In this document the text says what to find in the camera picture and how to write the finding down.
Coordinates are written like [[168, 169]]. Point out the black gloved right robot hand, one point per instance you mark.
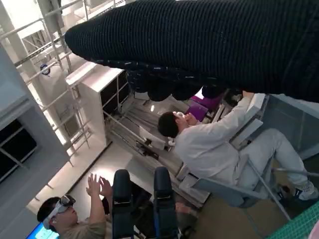
[[199, 42]]

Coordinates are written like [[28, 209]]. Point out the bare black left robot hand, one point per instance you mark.
[[122, 199]]

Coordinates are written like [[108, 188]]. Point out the pink bowl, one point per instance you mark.
[[315, 231]]

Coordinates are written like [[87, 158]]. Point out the white VR headset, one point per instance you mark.
[[58, 207]]

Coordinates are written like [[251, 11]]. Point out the purple box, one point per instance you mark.
[[199, 108]]

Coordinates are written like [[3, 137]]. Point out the small blue computer screen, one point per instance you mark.
[[40, 232]]

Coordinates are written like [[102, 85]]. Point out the grey chair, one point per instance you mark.
[[219, 190]]

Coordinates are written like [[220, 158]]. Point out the grey cabinet with dark panels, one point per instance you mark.
[[32, 154]]

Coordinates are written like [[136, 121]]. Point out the white shelf cabinet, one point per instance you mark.
[[89, 99]]

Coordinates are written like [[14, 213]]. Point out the grey box cabinet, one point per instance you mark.
[[294, 124]]

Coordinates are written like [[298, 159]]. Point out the green cutting mat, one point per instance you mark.
[[294, 224]]

